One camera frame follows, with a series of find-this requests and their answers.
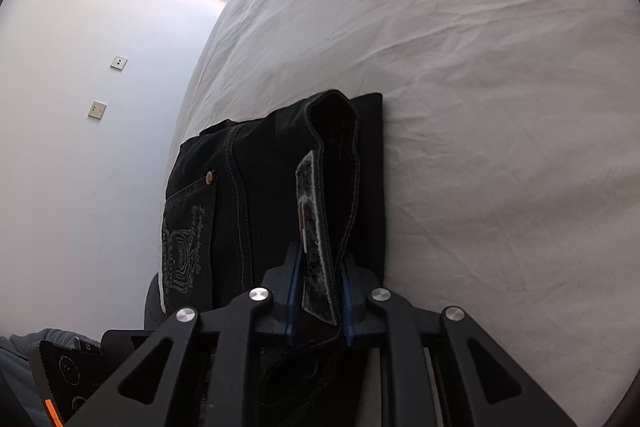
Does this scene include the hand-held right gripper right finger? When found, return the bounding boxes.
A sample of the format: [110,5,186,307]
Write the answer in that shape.
[340,254,579,427]

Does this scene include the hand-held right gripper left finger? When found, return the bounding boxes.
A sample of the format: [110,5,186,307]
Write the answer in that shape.
[65,242,307,427]

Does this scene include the black denim pants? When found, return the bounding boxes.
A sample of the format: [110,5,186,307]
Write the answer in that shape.
[160,89,387,427]

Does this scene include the person's left forearm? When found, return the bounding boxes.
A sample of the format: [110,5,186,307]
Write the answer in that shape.
[0,328,77,427]

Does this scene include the bed with white sheet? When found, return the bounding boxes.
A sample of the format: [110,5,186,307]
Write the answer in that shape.
[170,0,640,427]

